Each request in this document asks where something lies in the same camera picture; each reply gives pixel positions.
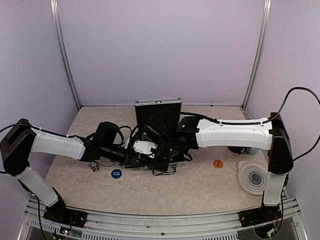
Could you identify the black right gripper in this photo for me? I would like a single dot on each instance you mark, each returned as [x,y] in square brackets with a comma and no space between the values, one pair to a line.
[162,166]

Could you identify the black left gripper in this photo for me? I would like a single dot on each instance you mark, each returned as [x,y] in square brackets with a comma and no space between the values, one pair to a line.
[130,159]

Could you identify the black white chip stack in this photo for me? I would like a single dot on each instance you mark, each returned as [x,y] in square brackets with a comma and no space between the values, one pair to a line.
[94,166]

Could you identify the aluminium poker chip case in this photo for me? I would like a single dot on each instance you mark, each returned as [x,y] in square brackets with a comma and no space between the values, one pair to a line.
[168,109]

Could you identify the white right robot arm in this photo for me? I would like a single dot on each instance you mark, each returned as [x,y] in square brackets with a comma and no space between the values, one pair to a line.
[267,134]

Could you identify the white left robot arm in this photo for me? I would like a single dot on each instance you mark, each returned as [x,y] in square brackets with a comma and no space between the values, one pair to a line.
[23,139]

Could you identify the blue round button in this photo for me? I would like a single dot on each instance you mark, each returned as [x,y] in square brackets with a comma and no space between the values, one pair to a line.
[116,174]

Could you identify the orange round button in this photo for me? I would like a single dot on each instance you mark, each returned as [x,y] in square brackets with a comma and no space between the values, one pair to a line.
[218,163]

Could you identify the light blue mug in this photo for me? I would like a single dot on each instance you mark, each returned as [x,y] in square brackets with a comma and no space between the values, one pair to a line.
[252,150]

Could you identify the grey striped plate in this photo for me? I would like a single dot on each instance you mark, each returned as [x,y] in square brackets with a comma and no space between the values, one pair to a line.
[252,177]

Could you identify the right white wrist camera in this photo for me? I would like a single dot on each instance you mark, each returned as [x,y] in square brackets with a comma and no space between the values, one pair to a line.
[144,147]

